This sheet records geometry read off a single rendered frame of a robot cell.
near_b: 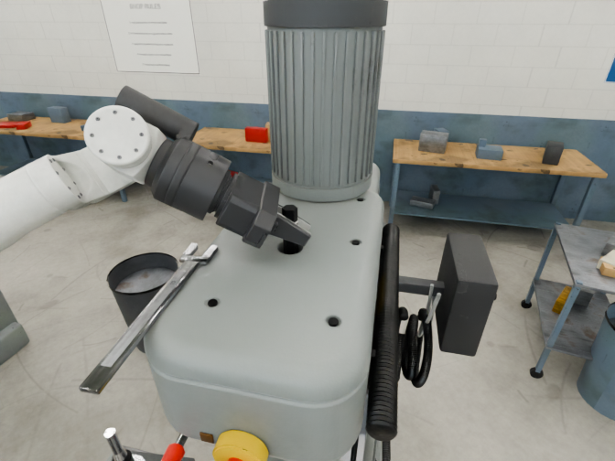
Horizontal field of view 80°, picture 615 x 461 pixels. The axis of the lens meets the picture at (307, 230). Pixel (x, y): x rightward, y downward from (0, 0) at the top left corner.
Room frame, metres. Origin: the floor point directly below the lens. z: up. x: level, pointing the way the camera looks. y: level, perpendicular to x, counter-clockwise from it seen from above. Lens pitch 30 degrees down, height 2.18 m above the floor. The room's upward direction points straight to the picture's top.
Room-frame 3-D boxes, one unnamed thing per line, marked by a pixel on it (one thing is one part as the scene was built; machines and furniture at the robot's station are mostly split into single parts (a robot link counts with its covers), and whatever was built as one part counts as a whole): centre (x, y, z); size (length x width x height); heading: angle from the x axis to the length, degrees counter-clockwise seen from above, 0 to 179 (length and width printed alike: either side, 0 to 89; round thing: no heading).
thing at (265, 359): (0.47, 0.02, 1.81); 0.47 x 0.26 x 0.16; 168
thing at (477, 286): (0.67, -0.37, 1.62); 0.20 x 0.09 x 0.21; 168
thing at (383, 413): (0.45, -0.13, 1.79); 0.45 x 0.04 x 0.04; 168
